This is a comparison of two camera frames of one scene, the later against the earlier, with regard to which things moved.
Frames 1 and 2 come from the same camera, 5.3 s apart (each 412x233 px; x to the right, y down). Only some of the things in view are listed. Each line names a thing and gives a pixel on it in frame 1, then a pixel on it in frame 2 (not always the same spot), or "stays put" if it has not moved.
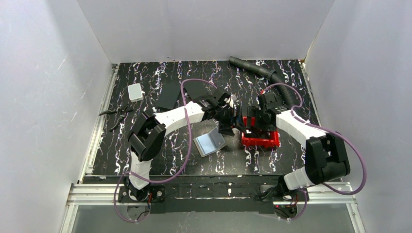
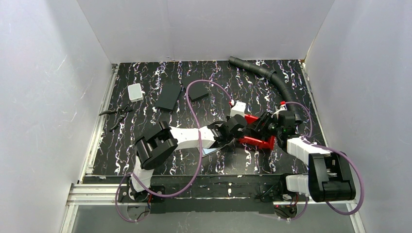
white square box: (135, 92) stays put
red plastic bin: (265, 139) stays put
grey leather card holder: (209, 143) stays put
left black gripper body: (226, 118) to (243, 127)
